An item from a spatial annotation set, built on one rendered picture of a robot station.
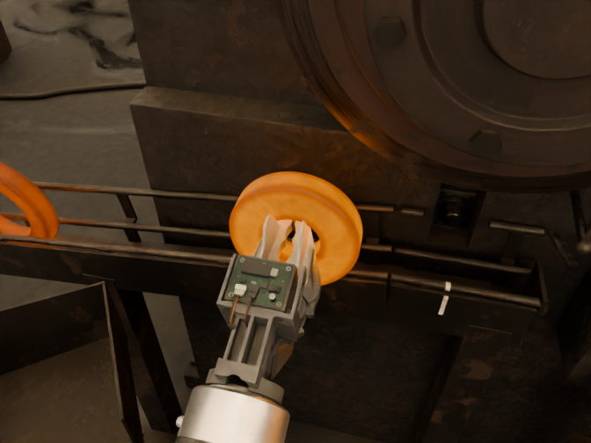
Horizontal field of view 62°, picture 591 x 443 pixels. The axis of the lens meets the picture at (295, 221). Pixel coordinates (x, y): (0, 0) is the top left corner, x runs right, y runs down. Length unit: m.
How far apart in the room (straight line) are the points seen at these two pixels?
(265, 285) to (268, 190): 0.12
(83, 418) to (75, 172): 1.59
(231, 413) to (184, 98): 0.47
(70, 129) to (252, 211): 2.02
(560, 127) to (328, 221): 0.24
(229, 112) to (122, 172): 1.47
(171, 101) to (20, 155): 1.73
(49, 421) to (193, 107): 0.46
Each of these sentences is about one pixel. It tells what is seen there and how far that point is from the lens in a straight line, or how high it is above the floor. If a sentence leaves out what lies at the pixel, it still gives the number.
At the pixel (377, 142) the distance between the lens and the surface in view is 0.55.
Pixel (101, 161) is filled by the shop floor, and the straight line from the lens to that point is 2.25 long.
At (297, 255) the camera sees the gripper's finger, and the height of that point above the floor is 0.86.
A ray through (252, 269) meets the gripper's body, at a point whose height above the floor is 0.89.
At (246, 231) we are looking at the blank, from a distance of 0.57.
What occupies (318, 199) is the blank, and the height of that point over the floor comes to 0.89.
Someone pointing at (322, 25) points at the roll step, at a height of 1.05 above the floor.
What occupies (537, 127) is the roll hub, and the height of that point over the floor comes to 1.01.
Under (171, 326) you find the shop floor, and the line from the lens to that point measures 1.54.
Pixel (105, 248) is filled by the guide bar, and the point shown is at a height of 0.66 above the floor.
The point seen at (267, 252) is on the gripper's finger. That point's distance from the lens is 0.52.
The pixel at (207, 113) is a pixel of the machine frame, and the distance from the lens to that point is 0.71.
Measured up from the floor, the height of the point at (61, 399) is 0.60.
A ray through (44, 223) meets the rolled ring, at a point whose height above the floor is 0.68.
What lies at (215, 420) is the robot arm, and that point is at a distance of 0.43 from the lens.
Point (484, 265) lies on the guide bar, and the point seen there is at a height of 0.70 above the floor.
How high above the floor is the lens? 1.22
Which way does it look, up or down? 43 degrees down
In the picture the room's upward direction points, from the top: straight up
